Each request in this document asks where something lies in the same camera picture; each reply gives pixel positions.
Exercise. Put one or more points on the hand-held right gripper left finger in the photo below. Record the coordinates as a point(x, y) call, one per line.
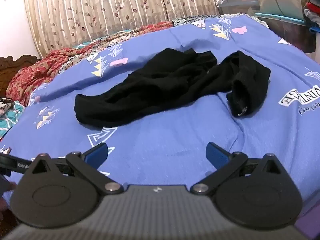
point(96, 154)

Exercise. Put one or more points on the blue printed bedsheet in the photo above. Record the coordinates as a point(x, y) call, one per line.
point(162, 150)

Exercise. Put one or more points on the teal patterned pillow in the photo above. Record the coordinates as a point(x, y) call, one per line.
point(12, 121)

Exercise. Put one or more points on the purple cloth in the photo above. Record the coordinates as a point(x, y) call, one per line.
point(310, 226)

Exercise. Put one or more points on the floral crumpled cloth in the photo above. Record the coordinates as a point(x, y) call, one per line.
point(3, 107)

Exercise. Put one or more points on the black zip-up jacket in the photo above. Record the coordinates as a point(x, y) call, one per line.
point(162, 80)

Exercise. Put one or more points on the person's left hand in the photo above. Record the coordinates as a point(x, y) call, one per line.
point(12, 187)

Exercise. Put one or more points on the black white paisley cloth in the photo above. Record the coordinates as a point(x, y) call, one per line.
point(182, 21)

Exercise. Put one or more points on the pile of folded clothes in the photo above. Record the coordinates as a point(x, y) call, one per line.
point(312, 12)

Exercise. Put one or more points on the beige leaf-print curtain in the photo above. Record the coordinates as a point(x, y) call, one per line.
point(100, 10)

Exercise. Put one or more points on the carved wooden headboard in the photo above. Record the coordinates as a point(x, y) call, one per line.
point(7, 67)

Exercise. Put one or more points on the red patterned blanket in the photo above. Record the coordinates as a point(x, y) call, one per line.
point(37, 72)

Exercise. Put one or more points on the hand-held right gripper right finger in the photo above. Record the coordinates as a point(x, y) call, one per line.
point(216, 155)

